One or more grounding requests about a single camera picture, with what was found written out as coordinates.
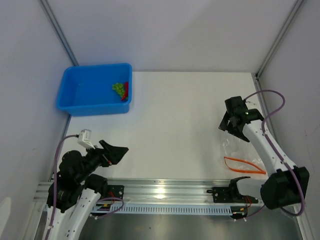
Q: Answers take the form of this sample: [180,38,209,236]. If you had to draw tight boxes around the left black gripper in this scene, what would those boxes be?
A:
[75,138,128,182]

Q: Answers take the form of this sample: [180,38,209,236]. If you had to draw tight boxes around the clear zip top bag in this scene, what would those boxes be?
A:
[219,132,267,177]

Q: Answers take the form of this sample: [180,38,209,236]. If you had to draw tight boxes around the red chili pepper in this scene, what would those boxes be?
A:
[121,81,129,101]

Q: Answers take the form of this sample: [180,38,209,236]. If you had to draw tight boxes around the green grape bunch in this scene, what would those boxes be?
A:
[112,82,126,98]

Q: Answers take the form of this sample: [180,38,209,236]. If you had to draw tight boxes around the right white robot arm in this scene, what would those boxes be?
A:
[219,109,310,210]

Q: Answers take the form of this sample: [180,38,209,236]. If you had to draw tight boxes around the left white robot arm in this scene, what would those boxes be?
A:
[42,138,129,240]

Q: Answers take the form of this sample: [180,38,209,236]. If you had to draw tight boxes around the blue plastic bin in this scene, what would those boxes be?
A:
[56,63,133,117]

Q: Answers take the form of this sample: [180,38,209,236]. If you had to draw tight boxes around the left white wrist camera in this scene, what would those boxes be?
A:
[77,129,95,150]

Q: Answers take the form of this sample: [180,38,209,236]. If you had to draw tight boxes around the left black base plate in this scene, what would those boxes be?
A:
[106,185,125,199]

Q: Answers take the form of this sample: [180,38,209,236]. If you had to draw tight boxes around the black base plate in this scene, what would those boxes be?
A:
[106,185,125,199]
[206,187,259,204]

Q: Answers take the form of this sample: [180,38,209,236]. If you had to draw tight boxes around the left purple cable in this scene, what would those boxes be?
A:
[43,134,125,240]

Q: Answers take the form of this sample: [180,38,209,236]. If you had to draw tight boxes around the aluminium mounting rail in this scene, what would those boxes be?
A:
[33,177,266,204]

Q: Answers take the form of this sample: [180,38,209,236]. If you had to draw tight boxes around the white slotted cable duct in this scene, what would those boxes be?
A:
[88,203,232,215]

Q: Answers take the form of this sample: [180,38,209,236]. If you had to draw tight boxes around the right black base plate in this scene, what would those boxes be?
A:
[206,187,259,204]

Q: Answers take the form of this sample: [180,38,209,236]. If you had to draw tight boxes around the right aluminium frame post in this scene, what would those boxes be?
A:
[255,0,307,80]

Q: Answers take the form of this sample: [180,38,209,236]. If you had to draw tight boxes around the aluminium frame post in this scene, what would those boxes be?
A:
[255,0,307,80]
[38,0,79,66]

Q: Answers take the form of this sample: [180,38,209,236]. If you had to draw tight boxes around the left aluminium frame post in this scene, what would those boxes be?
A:
[38,0,79,66]

